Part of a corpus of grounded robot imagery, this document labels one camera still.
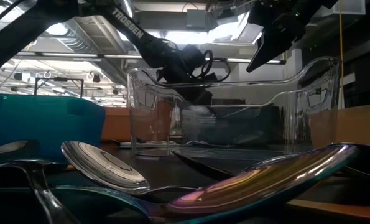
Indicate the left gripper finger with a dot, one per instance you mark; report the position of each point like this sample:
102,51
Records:
200,96

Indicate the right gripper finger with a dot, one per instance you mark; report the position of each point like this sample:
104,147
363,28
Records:
268,49

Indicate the clear plastic bin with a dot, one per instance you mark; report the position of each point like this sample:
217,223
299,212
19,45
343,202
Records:
296,118

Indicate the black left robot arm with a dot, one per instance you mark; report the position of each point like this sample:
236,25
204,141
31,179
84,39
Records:
132,28

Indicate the black monitor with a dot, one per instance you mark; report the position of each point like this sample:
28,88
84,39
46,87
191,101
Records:
231,101

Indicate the grey ceiling box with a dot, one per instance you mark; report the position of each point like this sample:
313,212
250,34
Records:
197,20

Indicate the white ceiling unit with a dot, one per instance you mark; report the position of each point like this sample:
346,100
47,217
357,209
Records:
349,7

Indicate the pile of assorted spoons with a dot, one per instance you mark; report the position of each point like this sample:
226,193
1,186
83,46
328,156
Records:
178,168

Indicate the large orange plastic bin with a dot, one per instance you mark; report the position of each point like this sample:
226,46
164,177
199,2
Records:
116,124

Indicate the long ceiling light bar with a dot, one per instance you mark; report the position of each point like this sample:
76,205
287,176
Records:
79,56

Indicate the small orange tray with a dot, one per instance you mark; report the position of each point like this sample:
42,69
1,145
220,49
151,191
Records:
358,124

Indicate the black metal rack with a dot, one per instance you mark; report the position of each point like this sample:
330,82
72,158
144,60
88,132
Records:
58,79

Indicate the small blue tray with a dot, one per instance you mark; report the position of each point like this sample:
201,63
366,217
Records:
44,124

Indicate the silver ventilation duct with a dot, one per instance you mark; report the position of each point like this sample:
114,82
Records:
79,31

